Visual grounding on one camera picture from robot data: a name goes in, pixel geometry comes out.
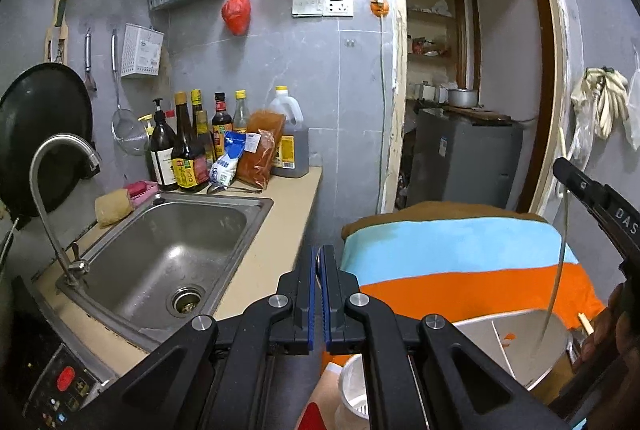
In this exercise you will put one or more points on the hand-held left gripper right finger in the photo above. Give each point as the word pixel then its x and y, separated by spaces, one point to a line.
pixel 328 305

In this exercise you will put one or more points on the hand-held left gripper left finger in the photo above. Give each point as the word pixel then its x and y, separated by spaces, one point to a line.
pixel 311 305

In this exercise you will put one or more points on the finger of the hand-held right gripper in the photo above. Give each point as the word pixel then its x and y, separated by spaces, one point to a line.
pixel 580 184

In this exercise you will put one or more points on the metal spoon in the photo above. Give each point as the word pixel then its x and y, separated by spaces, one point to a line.
pixel 319 261

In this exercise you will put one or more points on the white plastic utensil holder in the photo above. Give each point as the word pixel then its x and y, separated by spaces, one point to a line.
pixel 352 390

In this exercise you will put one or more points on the steel pot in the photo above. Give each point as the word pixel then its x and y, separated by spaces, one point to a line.
pixel 525 345

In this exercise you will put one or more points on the person's right hand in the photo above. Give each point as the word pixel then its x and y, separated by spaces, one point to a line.
pixel 607 325

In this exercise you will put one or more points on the cream rubber gloves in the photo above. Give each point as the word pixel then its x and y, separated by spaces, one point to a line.
pixel 607 99

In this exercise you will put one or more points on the clear plastic bag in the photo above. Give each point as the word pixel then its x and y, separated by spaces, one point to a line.
pixel 634 109

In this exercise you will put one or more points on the beige red packet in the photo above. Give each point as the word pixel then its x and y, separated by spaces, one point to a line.
pixel 320 402

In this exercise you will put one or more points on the wooden chopstick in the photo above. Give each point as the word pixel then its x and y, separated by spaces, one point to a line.
pixel 586 324

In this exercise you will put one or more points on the grey cabinet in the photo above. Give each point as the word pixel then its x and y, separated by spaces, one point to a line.
pixel 465 159

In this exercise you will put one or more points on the striped brown blue orange cloth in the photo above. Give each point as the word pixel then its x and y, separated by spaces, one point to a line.
pixel 450 270

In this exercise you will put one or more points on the metal ladle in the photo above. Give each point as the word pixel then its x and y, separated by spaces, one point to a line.
pixel 232 189

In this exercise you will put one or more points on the aluminium cooking pot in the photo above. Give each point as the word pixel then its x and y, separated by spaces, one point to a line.
pixel 462 97

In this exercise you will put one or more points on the stainless steel sink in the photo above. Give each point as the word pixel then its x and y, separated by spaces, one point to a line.
pixel 165 255

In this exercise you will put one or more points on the large oil jug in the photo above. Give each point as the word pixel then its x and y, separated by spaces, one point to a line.
pixel 292 144

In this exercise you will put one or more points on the white blue packet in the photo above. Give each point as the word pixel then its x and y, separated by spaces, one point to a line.
pixel 227 162

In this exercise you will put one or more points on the red chili powder bag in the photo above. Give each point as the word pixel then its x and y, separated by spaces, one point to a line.
pixel 260 144

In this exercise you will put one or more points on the large soy sauce bottle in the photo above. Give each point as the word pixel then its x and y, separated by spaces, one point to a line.
pixel 189 169

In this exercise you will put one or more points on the dark red cap sauce bottle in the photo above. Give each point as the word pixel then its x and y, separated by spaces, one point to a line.
pixel 221 129

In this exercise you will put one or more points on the clear yellow cap bottle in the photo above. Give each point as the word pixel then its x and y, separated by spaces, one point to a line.
pixel 241 114

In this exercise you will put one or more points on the pink soap dish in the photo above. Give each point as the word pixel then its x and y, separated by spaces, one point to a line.
pixel 141 189

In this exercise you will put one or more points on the dark pump bottle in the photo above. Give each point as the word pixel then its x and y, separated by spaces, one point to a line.
pixel 163 159

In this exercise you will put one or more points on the green label sauce bottle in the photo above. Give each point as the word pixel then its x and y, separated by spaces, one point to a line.
pixel 202 124

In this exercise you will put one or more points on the yellow sponge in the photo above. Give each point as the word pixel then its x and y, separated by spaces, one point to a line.
pixel 114 209

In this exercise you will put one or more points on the small yellow dish soap bottle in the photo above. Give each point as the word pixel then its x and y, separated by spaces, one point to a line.
pixel 146 125

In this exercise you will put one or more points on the induction cooker control panel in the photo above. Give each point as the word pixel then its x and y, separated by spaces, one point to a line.
pixel 60 385

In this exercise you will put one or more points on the curved steel faucet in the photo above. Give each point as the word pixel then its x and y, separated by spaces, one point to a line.
pixel 42 190

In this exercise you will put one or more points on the red plastic bag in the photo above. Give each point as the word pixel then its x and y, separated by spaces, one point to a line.
pixel 236 7

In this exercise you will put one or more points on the black wok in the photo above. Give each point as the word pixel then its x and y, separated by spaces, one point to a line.
pixel 45 124

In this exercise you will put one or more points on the wooden spatula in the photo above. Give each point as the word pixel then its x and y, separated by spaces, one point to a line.
pixel 59 29

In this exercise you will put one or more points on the wooden door frame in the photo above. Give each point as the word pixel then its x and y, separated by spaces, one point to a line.
pixel 397 109

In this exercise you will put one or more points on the wooden wall shelf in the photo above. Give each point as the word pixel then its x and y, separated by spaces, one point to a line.
pixel 432 34

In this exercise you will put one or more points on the wall socket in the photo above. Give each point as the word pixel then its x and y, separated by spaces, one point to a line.
pixel 338 3

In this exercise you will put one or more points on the wall switch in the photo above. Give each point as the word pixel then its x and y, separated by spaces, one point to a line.
pixel 307 3

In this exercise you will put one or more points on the white slotted wall caddy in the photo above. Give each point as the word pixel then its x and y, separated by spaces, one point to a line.
pixel 141 52

